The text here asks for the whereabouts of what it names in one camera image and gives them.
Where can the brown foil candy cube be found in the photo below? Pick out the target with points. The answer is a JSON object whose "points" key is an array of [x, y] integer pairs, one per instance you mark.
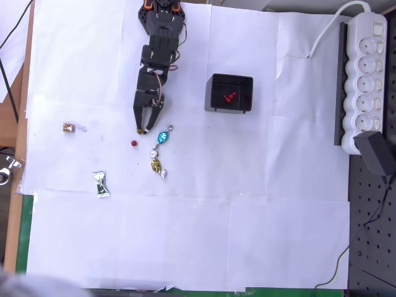
{"points": [[68, 127]]}

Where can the gold wrapped candy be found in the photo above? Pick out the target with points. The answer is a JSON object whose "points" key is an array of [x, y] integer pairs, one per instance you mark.
{"points": [[156, 165]]}

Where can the metal clamp screw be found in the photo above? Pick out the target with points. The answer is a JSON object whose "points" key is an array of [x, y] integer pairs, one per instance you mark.
{"points": [[10, 162]]}

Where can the white paper sheet cover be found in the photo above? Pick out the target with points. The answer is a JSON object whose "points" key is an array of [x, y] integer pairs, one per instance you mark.
{"points": [[185, 232]]}

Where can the white power strip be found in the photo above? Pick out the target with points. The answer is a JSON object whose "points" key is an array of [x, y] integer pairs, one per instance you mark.
{"points": [[368, 83]]}

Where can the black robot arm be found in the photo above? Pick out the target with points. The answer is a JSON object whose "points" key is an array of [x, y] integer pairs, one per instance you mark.
{"points": [[161, 46]]}

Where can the blue wrapped candy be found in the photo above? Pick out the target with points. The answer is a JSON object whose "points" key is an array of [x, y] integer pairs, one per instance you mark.
{"points": [[161, 137]]}

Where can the black box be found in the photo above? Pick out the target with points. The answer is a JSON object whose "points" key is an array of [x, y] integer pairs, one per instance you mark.
{"points": [[247, 92]]}

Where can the blurry grey object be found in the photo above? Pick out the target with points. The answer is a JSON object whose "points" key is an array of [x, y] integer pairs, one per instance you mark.
{"points": [[31, 287]]}

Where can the black power adapter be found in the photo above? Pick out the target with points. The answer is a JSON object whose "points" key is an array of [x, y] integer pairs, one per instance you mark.
{"points": [[374, 151]]}

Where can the black perforated board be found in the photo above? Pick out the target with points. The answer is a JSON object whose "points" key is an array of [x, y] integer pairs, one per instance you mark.
{"points": [[371, 247]]}

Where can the red candies in box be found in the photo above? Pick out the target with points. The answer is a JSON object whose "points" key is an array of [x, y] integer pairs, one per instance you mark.
{"points": [[225, 99]]}

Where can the loose white paper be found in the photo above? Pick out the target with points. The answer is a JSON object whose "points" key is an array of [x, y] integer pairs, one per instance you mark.
{"points": [[12, 58]]}

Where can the green white candy packet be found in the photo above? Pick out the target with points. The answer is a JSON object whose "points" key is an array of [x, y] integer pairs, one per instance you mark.
{"points": [[100, 184]]}

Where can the black perforated arm base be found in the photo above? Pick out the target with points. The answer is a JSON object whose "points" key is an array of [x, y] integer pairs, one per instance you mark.
{"points": [[141, 17]]}

